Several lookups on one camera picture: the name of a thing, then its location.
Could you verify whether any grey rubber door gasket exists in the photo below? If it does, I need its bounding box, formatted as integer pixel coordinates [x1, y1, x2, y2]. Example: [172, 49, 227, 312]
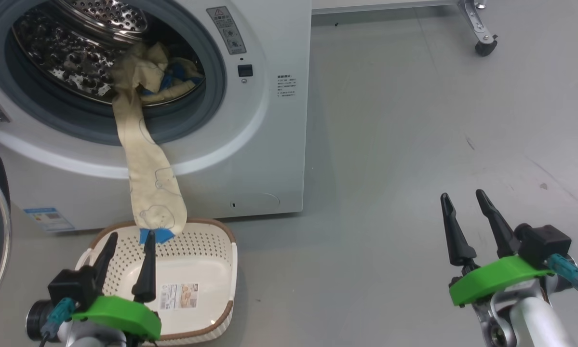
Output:
[0, 0, 228, 146]

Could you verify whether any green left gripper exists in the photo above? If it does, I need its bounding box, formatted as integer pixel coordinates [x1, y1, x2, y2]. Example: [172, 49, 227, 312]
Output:
[71, 231, 162, 341]

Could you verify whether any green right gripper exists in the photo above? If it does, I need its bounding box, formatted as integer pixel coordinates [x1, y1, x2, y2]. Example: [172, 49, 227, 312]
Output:
[440, 189, 555, 307]

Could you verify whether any white washer filter cover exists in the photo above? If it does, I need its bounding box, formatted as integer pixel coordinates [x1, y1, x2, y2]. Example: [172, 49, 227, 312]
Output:
[229, 193, 281, 211]

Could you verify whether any black caster with metal leg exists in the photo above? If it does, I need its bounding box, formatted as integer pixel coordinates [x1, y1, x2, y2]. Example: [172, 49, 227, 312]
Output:
[457, 0, 499, 57]

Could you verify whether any teal camera cable plug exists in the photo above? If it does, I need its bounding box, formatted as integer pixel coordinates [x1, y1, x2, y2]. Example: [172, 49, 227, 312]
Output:
[39, 297, 76, 347]
[547, 254, 578, 302]

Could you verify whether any basket product label sticker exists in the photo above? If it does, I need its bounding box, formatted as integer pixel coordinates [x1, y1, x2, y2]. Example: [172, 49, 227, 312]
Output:
[160, 282, 200, 310]

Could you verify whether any teal right camera cable plug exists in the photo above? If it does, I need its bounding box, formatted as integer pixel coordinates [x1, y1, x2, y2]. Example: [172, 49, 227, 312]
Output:
[547, 254, 578, 302]

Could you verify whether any grey warning label sticker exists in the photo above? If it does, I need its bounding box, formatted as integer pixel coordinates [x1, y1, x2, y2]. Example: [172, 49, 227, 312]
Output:
[207, 6, 247, 55]

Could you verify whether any white front-load washing machine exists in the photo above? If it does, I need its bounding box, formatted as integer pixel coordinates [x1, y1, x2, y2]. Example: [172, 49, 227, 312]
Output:
[0, 0, 312, 233]

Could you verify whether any perforated steel washer drum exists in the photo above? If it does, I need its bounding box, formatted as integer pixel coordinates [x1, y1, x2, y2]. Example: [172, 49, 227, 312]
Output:
[12, 0, 206, 106]

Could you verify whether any teal left camera cable plug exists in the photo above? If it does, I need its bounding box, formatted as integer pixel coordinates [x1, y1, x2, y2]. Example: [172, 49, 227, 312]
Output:
[39, 297, 76, 347]

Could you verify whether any small printed text sticker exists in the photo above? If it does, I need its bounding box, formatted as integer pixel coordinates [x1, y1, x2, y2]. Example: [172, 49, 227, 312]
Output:
[277, 74, 297, 99]

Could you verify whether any cream perforated laundry basket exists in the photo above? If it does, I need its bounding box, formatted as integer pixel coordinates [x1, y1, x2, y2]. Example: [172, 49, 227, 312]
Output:
[74, 218, 238, 346]

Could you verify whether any blue energy label sticker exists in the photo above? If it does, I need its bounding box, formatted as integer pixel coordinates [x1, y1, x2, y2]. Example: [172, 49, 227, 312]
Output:
[23, 207, 75, 233]

